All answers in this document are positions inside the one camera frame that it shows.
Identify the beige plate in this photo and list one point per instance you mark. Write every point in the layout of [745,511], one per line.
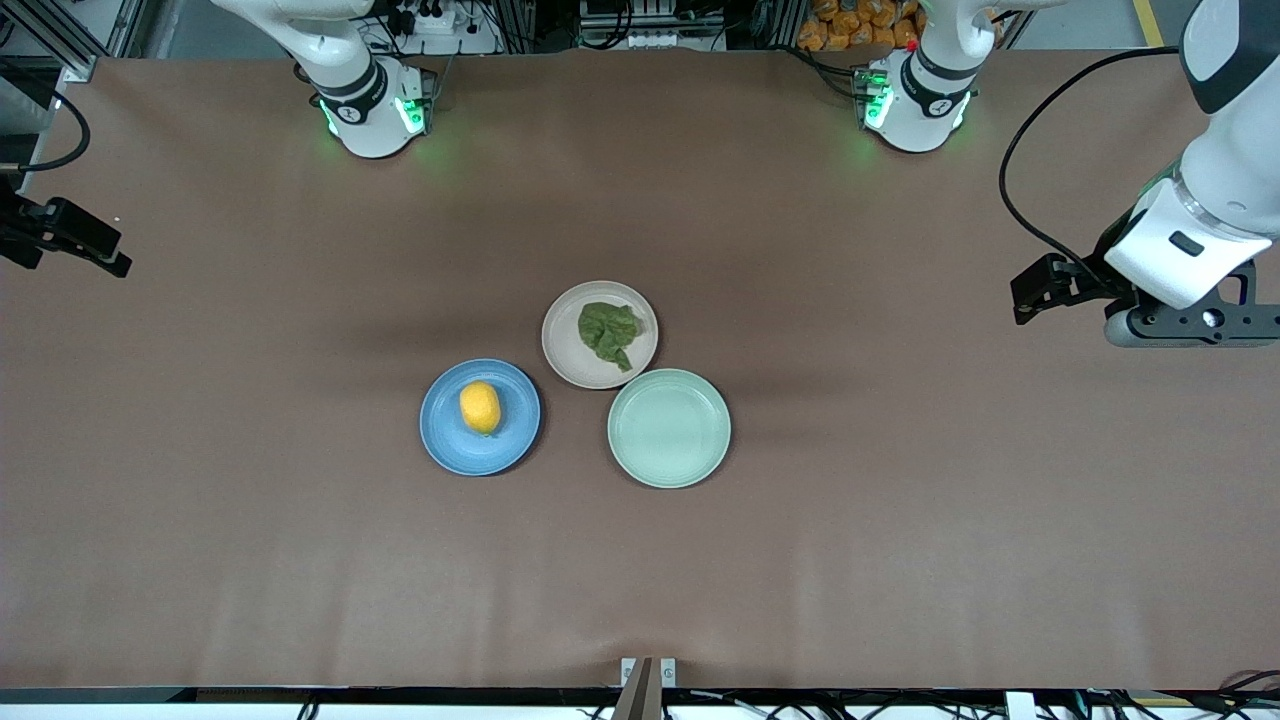
[565,350]

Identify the blue plate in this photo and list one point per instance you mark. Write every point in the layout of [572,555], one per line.
[445,430]

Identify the pale green plate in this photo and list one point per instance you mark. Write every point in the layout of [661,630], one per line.
[668,428]

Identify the white electronics unit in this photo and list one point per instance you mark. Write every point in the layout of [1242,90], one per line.
[650,30]

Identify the green lettuce leaf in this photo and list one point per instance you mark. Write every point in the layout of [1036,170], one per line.
[608,332]

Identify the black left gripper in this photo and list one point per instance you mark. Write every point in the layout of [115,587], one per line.
[1097,272]

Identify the aluminium frame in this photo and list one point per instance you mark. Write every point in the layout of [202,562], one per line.
[78,68]

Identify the metal bracket with wedge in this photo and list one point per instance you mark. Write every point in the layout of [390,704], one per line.
[645,690]

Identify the yellow lemon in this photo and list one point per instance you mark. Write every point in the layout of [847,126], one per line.
[480,407]

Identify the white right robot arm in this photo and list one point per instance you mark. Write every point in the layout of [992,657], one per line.
[365,125]

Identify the white power strip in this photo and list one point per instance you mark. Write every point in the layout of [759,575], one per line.
[430,20]

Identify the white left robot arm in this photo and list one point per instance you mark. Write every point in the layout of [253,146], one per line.
[1230,170]

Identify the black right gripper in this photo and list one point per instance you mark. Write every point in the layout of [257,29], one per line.
[22,229]

